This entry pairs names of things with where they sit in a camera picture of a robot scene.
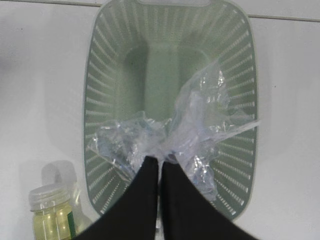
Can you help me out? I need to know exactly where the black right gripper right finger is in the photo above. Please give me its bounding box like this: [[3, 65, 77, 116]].
[[160, 161, 255, 240]]

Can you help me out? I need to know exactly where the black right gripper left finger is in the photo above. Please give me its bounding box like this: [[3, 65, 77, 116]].
[[75, 156, 159, 240]]

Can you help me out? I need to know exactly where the clear plastic sheet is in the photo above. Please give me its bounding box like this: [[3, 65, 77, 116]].
[[87, 61, 260, 202]]

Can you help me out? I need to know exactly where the yellow tea bottle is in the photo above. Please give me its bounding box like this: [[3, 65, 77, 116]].
[[28, 160, 92, 240]]

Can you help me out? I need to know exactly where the green plastic basket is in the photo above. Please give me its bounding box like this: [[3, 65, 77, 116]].
[[83, 0, 258, 220]]

